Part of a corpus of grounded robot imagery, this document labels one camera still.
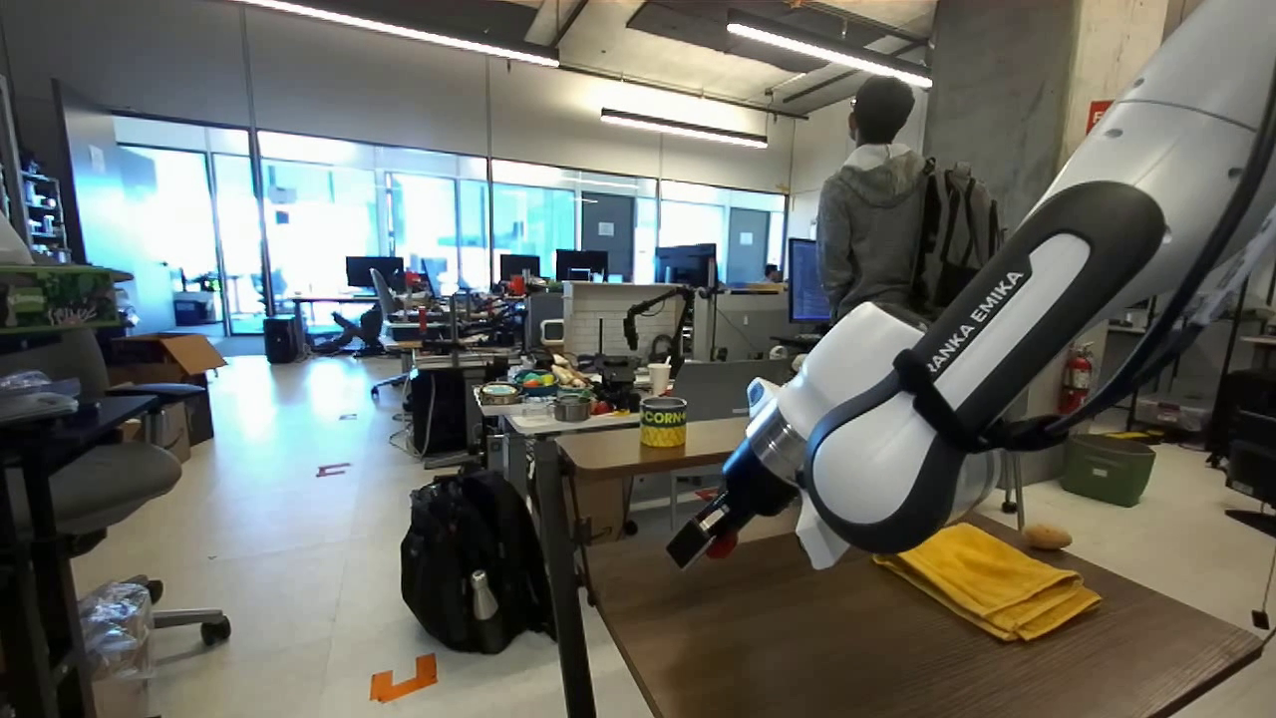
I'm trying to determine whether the small grey pot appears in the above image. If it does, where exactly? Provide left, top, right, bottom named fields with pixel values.
left=549, top=384, right=593, bottom=425

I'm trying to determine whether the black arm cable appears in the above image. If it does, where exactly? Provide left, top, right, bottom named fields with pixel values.
left=994, top=125, right=1276, bottom=453

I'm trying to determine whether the black monitor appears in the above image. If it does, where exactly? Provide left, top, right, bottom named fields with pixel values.
left=493, top=251, right=546, bottom=288
left=344, top=251, right=408, bottom=296
left=650, top=240, right=720, bottom=292
left=555, top=248, right=614, bottom=284

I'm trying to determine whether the red fire extinguisher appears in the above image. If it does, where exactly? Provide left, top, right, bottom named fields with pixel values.
left=1058, top=348, right=1098, bottom=420

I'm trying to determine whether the white desk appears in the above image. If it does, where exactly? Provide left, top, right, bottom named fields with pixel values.
left=476, top=376, right=640, bottom=444

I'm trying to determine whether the large black backpack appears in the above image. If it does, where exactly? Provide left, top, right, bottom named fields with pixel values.
left=397, top=468, right=555, bottom=656

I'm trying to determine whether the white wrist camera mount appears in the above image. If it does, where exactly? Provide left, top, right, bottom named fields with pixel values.
left=792, top=489, right=857, bottom=575

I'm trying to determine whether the grey swivel chair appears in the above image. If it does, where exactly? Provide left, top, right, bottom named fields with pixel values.
left=0, top=324, right=234, bottom=655

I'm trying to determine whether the green bin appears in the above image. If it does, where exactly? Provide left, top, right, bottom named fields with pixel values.
left=1058, top=430, right=1161, bottom=510

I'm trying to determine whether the black equipment case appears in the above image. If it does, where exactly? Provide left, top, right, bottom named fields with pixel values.
left=1201, top=364, right=1276, bottom=510

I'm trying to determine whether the grey panel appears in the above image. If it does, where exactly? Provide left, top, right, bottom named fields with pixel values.
left=671, top=353, right=791, bottom=422

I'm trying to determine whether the ceiling light strip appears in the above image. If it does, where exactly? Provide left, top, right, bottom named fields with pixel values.
left=593, top=109, right=773, bottom=151
left=720, top=14, right=933, bottom=93
left=234, top=0, right=561, bottom=70

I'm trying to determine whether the long wooden desk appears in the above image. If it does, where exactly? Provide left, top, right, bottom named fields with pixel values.
left=533, top=412, right=755, bottom=550

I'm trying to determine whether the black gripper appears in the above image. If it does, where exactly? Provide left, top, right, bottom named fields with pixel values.
left=663, top=450, right=801, bottom=575

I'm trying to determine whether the grey worn backpack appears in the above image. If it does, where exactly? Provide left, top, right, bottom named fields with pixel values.
left=908, top=159, right=1009, bottom=313

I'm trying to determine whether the person in grey hoodie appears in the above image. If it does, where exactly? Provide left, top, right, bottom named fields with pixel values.
left=813, top=74, right=933, bottom=324

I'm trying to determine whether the light grey desk partition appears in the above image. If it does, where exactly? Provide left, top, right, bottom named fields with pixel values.
left=557, top=279, right=692, bottom=372

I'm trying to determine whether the clear plastic bottle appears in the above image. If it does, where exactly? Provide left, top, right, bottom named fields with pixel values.
left=74, top=575, right=163, bottom=718

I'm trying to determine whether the yellow green tub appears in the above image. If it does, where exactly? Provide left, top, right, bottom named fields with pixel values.
left=639, top=393, right=692, bottom=453

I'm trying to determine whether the monitor with blue screen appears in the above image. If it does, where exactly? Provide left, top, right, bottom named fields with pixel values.
left=784, top=234, right=838, bottom=329

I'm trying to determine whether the black trash bin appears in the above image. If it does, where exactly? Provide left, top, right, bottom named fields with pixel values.
left=259, top=309, right=308, bottom=368

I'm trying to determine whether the yellow towel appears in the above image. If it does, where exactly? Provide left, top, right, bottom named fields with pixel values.
left=870, top=519, right=1106, bottom=647

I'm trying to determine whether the green crate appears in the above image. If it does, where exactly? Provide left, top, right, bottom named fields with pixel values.
left=0, top=258, right=137, bottom=333

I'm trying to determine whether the open cardboard box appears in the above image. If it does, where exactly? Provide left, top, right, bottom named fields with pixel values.
left=111, top=329, right=232, bottom=450

